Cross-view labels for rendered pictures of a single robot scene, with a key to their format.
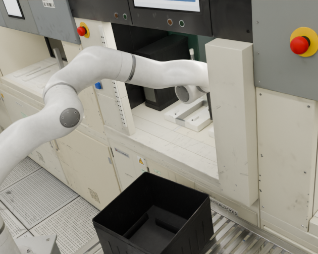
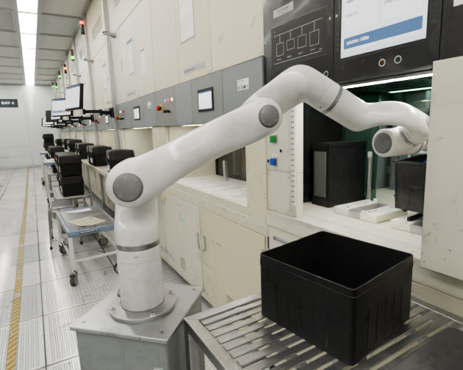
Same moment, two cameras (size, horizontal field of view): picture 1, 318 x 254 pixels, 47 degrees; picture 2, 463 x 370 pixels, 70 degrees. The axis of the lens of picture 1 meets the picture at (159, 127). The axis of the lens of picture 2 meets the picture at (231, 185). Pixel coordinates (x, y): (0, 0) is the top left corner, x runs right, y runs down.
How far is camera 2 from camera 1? 0.52 m
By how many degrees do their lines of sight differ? 22
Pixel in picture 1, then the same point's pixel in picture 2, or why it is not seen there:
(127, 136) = (293, 218)
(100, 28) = not seen: hidden behind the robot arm
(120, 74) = (325, 96)
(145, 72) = (350, 101)
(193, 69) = (404, 108)
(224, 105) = (450, 133)
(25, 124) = (219, 120)
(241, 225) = (448, 316)
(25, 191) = not seen: hidden behind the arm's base
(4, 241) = (154, 258)
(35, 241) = (178, 288)
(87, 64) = (295, 75)
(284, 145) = not seen: outside the picture
